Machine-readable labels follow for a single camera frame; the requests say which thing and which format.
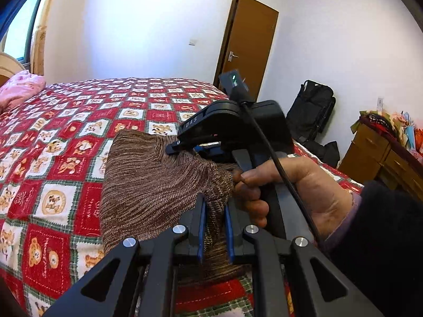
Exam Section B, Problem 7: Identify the yellow patterned curtain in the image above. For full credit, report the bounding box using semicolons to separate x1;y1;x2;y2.
30;0;65;76

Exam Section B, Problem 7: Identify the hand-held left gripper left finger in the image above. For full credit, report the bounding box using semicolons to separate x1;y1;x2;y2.
43;193;207;317

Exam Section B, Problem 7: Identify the person's right forearm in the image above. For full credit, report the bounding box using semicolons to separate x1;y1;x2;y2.
319;180;423;317

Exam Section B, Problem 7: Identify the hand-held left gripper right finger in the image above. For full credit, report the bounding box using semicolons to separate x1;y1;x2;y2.
225;203;385;317

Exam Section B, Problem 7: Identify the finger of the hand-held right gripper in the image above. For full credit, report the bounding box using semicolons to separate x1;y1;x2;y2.
165;139;237;164

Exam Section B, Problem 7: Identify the brown knitted sweater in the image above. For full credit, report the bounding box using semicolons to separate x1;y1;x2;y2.
99;130;247;281

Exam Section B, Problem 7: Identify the pink pillow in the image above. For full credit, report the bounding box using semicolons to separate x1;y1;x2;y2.
0;70;46;109

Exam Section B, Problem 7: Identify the person's right hand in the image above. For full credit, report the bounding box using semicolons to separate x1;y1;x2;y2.
233;155;356;241

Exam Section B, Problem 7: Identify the pile of colourful clutter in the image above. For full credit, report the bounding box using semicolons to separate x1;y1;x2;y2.
352;109;423;154

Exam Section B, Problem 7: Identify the window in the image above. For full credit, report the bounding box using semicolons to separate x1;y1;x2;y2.
0;0;48;63

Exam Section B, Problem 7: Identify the black bag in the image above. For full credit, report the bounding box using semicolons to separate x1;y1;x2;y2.
306;140;340;168

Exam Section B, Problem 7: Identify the wooden dresser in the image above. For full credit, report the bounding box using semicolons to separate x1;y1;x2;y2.
339;115;423;205

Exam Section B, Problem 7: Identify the black cable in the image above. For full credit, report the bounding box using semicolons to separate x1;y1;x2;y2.
242;100;322;245

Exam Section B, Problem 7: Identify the cream and brown headboard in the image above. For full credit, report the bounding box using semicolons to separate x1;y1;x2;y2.
0;52;25;88

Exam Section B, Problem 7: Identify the red checked bear bedspread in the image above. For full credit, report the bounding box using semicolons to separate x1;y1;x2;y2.
0;77;364;317

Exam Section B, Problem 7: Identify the brown wooden door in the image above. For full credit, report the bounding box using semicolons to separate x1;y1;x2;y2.
215;0;279;101

